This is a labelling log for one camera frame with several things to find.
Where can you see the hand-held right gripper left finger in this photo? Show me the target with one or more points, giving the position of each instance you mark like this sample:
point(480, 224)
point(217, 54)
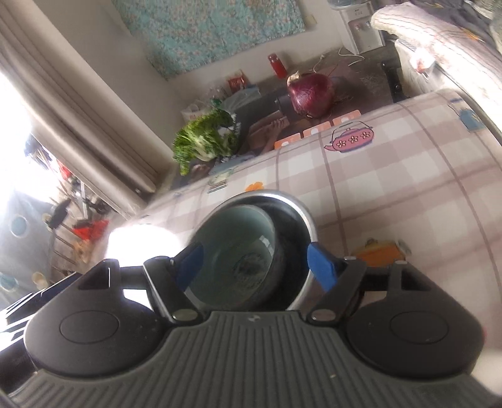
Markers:
point(188, 266)

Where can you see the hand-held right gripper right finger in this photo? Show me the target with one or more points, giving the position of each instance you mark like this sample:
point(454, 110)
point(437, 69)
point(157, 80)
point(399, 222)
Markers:
point(321, 266)

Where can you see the steel bowl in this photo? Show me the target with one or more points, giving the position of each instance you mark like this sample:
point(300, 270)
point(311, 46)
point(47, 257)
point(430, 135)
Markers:
point(292, 223)

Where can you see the teal ceramic bowl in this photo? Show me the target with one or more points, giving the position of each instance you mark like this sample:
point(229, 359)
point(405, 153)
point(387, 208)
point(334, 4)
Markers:
point(235, 243)

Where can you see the red bag on floor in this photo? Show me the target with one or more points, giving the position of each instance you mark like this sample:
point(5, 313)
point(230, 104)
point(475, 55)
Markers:
point(92, 229)

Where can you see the checkered plastic tablecloth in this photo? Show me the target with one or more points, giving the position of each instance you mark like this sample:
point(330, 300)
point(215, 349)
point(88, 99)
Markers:
point(392, 176)

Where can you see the green napa cabbage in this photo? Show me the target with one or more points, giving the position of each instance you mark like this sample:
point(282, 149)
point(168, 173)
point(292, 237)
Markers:
point(208, 137)

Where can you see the white plastic bag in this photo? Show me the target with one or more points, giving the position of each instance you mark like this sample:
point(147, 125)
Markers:
point(194, 112)

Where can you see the red hanging bag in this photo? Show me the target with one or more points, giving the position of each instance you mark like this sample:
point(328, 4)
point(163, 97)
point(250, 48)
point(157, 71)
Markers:
point(63, 168)

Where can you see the red onion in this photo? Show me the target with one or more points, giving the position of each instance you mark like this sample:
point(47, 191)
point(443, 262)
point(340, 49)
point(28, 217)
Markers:
point(311, 96)

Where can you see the teal plastic bag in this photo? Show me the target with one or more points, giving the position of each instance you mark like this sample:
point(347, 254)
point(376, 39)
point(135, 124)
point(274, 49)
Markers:
point(243, 98)

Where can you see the beige curtain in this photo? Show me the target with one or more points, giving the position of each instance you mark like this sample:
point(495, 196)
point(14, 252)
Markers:
point(78, 117)

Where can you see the red packet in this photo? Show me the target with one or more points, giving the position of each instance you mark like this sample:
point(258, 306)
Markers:
point(237, 81)

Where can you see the red bottle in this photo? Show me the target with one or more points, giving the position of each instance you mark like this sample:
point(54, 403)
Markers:
point(277, 66)

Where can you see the white mattress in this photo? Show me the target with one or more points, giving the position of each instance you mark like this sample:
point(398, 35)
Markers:
point(410, 80)

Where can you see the white fabric tag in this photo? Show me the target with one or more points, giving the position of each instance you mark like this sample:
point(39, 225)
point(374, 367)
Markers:
point(425, 62)

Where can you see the white water dispenser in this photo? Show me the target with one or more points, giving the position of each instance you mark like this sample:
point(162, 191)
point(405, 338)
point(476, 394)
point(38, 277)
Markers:
point(362, 27)

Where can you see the white lace blanket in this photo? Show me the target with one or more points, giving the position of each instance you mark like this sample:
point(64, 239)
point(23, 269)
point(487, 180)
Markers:
point(431, 27)

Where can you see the grey floral quilt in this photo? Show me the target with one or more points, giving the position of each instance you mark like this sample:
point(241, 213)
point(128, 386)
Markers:
point(478, 15)

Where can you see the teal floral wall cloth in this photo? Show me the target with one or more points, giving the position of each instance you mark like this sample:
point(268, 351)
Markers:
point(204, 31)

